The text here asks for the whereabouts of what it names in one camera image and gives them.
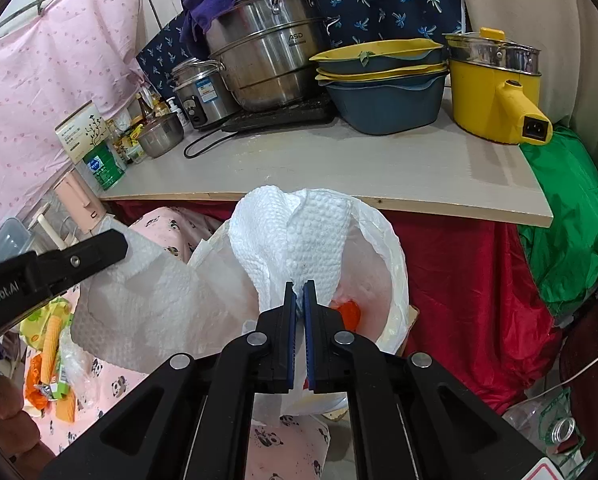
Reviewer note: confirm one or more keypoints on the white plastic bag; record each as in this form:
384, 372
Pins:
384, 280

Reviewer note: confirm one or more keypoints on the clear plastic bottle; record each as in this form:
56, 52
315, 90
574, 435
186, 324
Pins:
561, 430

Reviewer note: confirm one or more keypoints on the green cloth bag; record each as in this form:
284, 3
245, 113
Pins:
569, 230

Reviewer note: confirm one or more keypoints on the dish box with clear lid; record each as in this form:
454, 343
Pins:
6, 242

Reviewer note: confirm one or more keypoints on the dark sauce bottle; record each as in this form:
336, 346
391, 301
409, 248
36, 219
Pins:
146, 105

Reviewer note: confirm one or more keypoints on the purple towel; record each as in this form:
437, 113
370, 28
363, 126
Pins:
214, 5

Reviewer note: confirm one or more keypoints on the orange plastic scrap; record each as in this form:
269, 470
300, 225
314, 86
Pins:
349, 315

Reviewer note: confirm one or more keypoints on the yellow and blue basin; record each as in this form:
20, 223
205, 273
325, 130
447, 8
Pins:
379, 80
379, 52

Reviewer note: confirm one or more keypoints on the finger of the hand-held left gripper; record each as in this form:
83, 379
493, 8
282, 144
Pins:
79, 260

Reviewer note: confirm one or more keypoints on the pink dotted curtain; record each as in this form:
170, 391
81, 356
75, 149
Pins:
54, 70

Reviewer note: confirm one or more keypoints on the person's left hand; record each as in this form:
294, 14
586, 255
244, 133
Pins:
9, 405

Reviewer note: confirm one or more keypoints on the white embossed paper towel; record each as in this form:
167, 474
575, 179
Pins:
144, 305
289, 230

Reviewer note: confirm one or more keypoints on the navy floral cloth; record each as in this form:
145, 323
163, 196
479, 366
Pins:
389, 0

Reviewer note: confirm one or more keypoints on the pink electric kettle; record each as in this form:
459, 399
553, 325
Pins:
76, 195

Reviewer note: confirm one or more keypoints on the large blue plastic basin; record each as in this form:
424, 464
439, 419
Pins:
386, 107

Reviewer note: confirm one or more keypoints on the black induction cooker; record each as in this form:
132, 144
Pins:
289, 112

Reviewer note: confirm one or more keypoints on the steel rice cooker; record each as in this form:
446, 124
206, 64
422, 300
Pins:
199, 95

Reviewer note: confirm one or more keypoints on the green tin can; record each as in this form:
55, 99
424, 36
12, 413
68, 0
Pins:
104, 165

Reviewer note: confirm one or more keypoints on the pink panda tablecloth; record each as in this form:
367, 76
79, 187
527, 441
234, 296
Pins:
114, 390

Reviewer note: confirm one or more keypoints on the white and green carton box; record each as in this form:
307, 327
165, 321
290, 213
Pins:
79, 130

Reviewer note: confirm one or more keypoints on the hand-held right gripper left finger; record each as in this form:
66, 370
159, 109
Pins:
291, 320

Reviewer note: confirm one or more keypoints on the white pump bottle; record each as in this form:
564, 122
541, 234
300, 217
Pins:
175, 110

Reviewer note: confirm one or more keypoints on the small steel pot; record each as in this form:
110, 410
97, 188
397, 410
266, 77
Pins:
161, 135

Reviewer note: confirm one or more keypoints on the white glass kettle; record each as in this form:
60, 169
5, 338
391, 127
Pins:
49, 232

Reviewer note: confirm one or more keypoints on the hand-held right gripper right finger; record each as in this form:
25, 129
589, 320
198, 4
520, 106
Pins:
310, 330

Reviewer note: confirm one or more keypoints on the yellow electric pot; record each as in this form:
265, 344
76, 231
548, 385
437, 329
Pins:
479, 95

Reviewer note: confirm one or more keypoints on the large steel steamer pot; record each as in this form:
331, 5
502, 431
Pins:
264, 60

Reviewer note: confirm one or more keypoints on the cream curtain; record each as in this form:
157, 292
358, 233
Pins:
529, 0

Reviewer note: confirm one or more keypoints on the clear plastic wrapper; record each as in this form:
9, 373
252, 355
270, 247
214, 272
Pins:
79, 365

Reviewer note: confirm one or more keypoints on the yellow label jar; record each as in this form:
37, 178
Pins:
129, 142

